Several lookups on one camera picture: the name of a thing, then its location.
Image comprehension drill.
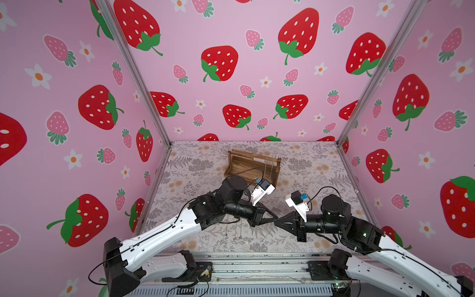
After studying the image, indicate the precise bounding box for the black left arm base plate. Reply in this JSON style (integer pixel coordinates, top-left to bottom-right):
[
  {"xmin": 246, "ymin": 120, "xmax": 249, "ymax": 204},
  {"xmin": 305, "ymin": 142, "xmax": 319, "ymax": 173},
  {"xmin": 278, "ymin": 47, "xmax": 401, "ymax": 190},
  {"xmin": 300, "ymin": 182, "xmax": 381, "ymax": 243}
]
[{"xmin": 162, "ymin": 262, "xmax": 213, "ymax": 283}]

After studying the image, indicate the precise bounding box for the aluminium corner frame post right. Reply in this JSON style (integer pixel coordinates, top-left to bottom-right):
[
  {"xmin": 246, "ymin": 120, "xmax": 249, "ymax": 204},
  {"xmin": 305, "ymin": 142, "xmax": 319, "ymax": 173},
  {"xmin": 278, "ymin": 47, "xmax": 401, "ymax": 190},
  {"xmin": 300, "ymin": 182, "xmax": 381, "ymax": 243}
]
[{"xmin": 336, "ymin": 0, "xmax": 428, "ymax": 149}]

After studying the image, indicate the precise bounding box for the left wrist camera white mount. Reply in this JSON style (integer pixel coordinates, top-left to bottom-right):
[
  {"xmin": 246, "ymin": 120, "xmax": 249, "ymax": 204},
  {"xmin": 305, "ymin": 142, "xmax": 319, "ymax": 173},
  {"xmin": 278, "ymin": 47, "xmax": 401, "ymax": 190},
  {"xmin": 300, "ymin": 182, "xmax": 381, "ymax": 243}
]
[{"xmin": 251, "ymin": 179, "xmax": 275, "ymax": 206}]

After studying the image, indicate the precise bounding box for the aluminium corner frame post left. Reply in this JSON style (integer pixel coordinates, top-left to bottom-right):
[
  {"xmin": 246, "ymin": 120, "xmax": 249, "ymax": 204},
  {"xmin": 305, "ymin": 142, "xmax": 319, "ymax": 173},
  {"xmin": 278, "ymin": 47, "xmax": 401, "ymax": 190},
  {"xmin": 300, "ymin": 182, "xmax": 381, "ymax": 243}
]
[{"xmin": 97, "ymin": 0, "xmax": 171, "ymax": 149}]

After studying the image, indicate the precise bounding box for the aluminium corner frame post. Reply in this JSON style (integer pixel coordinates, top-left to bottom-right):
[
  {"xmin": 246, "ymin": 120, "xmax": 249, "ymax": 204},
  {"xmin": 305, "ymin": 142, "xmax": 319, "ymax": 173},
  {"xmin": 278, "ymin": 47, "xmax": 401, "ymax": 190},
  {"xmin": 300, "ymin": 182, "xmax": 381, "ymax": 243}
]
[
  {"xmin": 97, "ymin": 0, "xmax": 171, "ymax": 149},
  {"xmin": 336, "ymin": 0, "xmax": 428, "ymax": 149}
]

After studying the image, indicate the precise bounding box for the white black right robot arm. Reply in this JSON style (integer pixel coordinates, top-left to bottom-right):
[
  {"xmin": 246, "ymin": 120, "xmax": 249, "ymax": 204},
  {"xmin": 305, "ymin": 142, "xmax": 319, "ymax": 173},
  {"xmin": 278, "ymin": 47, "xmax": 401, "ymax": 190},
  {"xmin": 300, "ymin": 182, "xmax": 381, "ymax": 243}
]
[{"xmin": 275, "ymin": 191, "xmax": 475, "ymax": 297}]

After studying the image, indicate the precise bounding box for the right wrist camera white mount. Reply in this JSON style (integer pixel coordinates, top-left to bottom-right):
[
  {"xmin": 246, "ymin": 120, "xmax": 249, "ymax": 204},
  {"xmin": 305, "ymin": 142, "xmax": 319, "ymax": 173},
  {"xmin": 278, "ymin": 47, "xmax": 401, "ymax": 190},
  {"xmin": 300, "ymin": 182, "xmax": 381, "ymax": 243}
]
[{"xmin": 285, "ymin": 191, "xmax": 309, "ymax": 222}]

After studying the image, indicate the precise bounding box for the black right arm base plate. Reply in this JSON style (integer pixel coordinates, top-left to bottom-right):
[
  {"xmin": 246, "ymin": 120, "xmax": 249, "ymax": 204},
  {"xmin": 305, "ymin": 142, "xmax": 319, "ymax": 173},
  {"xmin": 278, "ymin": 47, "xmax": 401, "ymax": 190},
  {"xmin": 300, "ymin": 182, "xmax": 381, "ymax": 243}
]
[{"xmin": 306, "ymin": 261, "xmax": 351, "ymax": 282}]

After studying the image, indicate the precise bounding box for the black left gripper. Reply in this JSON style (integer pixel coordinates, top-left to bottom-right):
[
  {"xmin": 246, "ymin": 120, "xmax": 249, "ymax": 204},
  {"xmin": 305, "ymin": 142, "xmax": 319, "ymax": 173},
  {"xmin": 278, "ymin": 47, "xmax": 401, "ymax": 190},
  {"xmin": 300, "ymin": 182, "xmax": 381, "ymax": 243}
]
[{"xmin": 221, "ymin": 201, "xmax": 278, "ymax": 230}]

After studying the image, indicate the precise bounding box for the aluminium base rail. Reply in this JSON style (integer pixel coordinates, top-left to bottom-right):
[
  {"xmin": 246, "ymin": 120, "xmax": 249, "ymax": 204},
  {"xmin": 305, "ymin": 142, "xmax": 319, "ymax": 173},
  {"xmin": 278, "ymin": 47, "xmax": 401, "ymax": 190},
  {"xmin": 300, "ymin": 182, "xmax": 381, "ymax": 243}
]
[{"xmin": 125, "ymin": 251, "xmax": 372, "ymax": 297}]

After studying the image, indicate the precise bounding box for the wooden jewelry display stand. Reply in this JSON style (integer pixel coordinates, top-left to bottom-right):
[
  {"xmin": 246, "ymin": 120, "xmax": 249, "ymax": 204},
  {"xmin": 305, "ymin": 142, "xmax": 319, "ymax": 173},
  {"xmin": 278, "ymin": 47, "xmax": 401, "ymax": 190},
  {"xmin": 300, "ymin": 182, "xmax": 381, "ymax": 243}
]
[{"xmin": 224, "ymin": 149, "xmax": 282, "ymax": 186}]

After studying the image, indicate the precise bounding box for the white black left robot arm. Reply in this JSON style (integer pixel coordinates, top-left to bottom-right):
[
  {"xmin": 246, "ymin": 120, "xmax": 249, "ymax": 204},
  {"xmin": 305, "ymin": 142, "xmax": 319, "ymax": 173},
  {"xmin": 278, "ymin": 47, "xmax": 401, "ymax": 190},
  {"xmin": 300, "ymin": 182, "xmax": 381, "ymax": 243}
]
[{"xmin": 102, "ymin": 175, "xmax": 278, "ymax": 297}]

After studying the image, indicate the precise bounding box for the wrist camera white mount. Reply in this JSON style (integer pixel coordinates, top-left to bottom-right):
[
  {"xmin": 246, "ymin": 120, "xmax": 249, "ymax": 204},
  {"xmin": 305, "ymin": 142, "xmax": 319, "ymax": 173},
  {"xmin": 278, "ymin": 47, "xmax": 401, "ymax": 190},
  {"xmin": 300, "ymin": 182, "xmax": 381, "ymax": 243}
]
[
  {"xmin": 251, "ymin": 179, "xmax": 275, "ymax": 206},
  {"xmin": 285, "ymin": 191, "xmax": 309, "ymax": 222}
]

